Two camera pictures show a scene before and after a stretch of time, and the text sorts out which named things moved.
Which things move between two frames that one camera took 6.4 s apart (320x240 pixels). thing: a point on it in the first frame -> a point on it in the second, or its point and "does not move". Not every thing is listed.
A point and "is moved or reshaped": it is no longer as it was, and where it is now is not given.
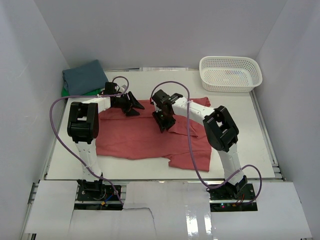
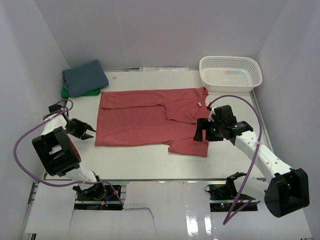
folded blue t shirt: x=85 y=78 does not move
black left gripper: x=132 y=102 -> x=83 y=126
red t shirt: x=185 y=144 is moved or reshaped
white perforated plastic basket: x=230 y=74 does not move
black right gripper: x=162 y=124 -> x=203 y=124
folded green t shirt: x=65 y=93 does not move
